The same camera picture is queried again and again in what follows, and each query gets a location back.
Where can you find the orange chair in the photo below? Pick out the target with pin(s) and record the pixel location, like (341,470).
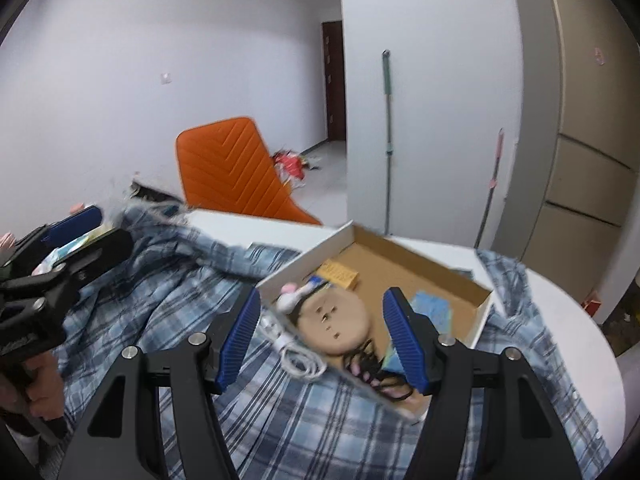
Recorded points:
(225,166)

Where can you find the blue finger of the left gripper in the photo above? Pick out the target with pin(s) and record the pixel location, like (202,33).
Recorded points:
(104,253)
(72,227)

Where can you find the round beige plush face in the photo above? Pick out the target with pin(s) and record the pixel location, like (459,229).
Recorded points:
(334,321)

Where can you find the green handled mop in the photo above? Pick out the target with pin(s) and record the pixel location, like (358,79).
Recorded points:
(387,79)

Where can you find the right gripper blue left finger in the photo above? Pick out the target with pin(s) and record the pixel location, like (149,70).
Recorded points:
(234,335)

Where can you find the clear plastic bag clutter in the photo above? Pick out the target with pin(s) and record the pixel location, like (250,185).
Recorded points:
(28,256)

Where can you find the yellow snack box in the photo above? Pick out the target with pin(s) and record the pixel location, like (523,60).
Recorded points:
(338,274)

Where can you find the person left hand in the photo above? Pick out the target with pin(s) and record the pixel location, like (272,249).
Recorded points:
(45,393)

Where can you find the blue plaid shirt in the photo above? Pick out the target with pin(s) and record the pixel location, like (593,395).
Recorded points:
(277,426)

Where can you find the red trash pile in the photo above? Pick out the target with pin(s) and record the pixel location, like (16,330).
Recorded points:
(292,168)

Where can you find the wall light switch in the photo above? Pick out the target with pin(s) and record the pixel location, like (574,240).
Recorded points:
(166,78)

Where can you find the pink handled broom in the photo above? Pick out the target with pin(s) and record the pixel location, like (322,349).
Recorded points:
(491,187)

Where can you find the gold refrigerator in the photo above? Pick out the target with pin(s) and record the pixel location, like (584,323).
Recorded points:
(577,160)

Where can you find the shallow cardboard box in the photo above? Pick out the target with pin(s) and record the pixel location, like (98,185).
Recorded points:
(356,288)

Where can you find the dark brown door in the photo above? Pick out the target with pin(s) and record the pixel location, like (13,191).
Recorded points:
(334,75)

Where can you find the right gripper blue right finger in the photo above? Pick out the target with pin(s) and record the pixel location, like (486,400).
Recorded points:
(399,317)

